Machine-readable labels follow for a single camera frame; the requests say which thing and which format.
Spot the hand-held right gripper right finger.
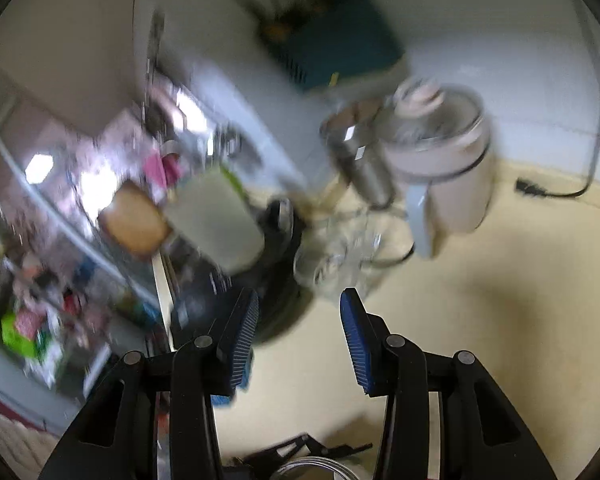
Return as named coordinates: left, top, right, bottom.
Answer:
left=340, top=288, right=556, bottom=480

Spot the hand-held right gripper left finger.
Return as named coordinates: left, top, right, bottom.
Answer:
left=40, top=287, right=260, bottom=480

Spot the glass bowl with utensils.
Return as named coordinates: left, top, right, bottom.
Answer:
left=270, top=457, right=362, bottom=480

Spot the blue cloth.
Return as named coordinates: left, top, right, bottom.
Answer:
left=210, top=350, right=255, bottom=407

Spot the clear glass bowl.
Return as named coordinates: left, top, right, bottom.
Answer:
left=292, top=209, right=416, bottom=302

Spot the black electric griddle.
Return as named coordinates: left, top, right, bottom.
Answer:
left=170, top=199, right=322, bottom=347

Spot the translucent plastic container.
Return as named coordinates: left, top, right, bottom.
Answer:
left=164, top=166, right=267, bottom=272

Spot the wooden cutting board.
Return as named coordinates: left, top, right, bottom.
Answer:
left=96, top=181, right=174, bottom=259

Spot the stainless steel canister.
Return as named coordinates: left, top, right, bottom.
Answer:
left=320, top=102, right=397, bottom=208

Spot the pink cloth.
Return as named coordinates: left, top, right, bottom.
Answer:
left=144, top=152, right=182, bottom=187

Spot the white electric cooking pot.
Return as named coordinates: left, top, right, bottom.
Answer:
left=380, top=80, right=497, bottom=261

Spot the cluttered storage shelf rack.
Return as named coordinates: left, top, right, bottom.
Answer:
left=0, top=200, right=157, bottom=402

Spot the white fluffy cloth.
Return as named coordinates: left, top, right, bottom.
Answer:
left=0, top=404, right=62, bottom=480

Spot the teal wall utensil holder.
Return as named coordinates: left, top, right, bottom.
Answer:
left=257, top=0, right=411, bottom=92

